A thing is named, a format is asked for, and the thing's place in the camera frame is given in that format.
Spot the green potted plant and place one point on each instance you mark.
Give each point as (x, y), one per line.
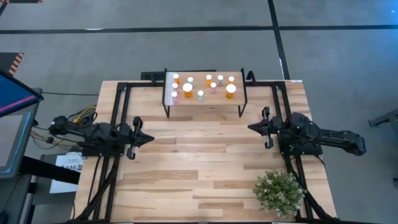
(280, 193)

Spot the monitor with blue screen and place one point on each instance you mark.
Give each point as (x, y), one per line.
(15, 93)

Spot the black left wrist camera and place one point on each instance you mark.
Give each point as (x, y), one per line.
(126, 130)

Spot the wooden shelf with black legs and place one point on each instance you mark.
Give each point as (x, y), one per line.
(214, 99)

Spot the hazard striped floor mat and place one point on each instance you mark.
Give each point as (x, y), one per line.
(9, 62)

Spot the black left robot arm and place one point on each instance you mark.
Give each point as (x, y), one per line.
(99, 133)

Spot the black aluminium table frame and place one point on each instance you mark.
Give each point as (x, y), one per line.
(143, 84)

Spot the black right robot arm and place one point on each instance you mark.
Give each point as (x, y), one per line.
(335, 138)

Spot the white paper sheet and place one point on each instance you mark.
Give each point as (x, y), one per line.
(62, 188)

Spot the black power strip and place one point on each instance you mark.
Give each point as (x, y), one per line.
(152, 76)

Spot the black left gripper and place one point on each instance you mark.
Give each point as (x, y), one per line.
(136, 140)

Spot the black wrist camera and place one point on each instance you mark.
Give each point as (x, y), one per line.
(126, 130)
(275, 124)

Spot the black furniture piece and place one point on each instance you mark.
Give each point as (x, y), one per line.
(388, 118)

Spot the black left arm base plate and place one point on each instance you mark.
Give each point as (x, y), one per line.
(93, 152)

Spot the grey equipment cart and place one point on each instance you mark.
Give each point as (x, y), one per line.
(12, 202)

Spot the small orange pill bottle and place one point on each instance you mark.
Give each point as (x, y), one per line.
(208, 76)
(176, 75)
(231, 78)

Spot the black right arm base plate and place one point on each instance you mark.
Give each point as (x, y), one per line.
(311, 151)

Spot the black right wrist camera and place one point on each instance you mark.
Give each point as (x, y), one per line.
(275, 124)

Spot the teal pill bottle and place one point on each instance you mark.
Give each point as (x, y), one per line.
(200, 93)
(220, 77)
(190, 79)

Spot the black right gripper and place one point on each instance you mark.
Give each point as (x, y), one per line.
(268, 137)

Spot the wide orange pill bottle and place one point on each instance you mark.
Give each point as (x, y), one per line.
(230, 88)
(187, 87)

